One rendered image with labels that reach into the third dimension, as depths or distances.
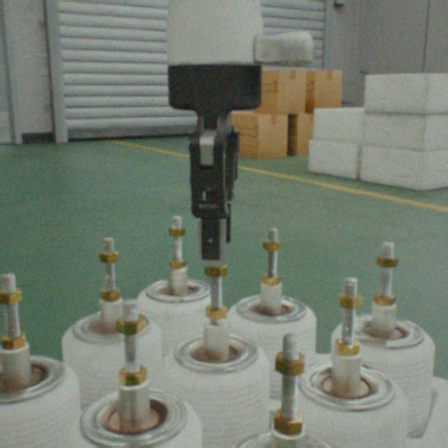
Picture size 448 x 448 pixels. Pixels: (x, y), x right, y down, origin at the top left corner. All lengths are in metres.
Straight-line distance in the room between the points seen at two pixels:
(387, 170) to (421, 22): 3.92
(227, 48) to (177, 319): 0.32
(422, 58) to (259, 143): 3.13
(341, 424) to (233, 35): 0.29
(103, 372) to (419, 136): 2.50
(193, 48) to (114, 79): 5.18
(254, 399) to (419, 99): 2.49
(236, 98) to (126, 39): 5.26
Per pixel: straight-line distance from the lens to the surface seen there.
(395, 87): 3.00
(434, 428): 0.59
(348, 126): 3.25
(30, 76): 5.45
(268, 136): 4.04
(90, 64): 5.54
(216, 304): 0.50
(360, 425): 0.45
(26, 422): 0.48
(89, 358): 0.55
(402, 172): 2.98
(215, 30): 0.44
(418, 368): 0.57
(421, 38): 6.79
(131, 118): 5.69
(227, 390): 0.49
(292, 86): 4.15
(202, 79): 0.44
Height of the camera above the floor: 0.48
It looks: 13 degrees down
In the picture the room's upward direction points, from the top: straight up
